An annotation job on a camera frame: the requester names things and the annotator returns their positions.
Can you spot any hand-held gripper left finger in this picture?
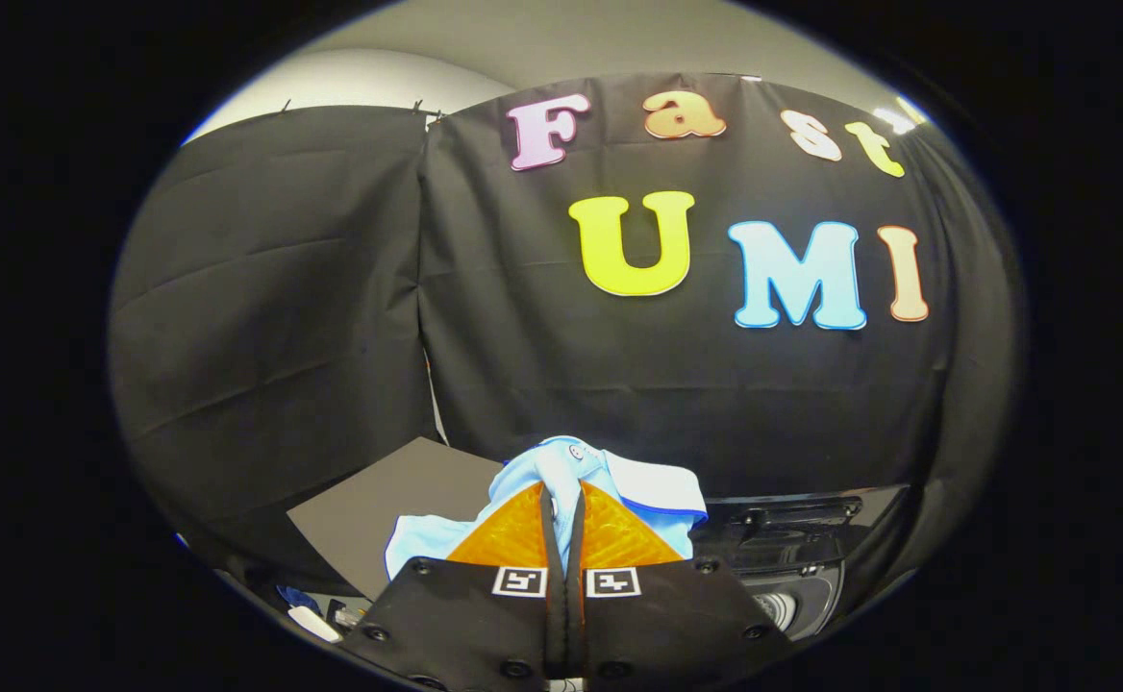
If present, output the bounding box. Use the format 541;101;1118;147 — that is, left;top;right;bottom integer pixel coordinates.
336;481;567;692

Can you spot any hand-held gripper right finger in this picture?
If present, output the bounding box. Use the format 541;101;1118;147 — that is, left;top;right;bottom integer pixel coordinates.
566;481;798;692

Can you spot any light blue polo shirt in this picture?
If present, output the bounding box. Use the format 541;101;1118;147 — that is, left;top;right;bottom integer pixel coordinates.
386;435;709;581

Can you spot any dark grey washing machine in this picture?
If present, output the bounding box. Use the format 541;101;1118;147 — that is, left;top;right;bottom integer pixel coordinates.
696;485;909;643

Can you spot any grey cabinet with dark top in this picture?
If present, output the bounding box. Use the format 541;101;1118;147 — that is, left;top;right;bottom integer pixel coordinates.
287;437;507;602

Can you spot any black backdrop cloth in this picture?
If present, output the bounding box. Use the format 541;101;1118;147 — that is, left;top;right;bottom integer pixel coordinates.
110;72;1024;616

